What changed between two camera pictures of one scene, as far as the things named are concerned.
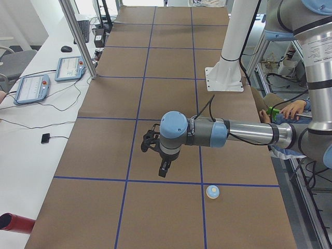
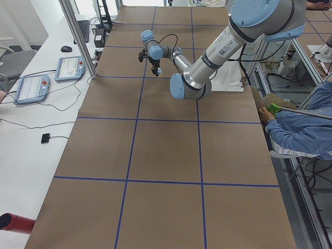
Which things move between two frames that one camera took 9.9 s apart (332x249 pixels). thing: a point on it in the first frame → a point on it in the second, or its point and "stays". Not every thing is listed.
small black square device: [45, 138] stays
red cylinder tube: [9, 221] stays
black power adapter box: [99, 38] stays
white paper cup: [287, 67] stays
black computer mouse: [66, 49] stays
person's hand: [296, 108] → [265, 115]
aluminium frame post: [67, 10] stays
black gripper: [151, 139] → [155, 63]
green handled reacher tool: [272, 111] → [275, 109]
